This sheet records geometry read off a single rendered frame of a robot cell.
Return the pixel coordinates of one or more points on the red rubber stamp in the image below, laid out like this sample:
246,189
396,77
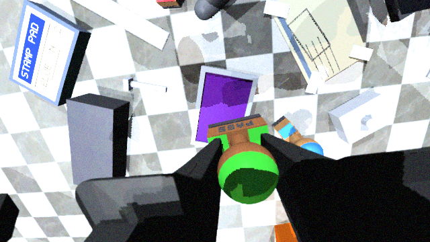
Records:
169,4

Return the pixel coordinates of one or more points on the white stamp pad tin with blue label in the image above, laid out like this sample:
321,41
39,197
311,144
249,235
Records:
48,53

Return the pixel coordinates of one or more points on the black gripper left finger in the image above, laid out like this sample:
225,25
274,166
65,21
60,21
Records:
189,198

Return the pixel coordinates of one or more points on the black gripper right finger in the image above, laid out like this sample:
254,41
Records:
320,194

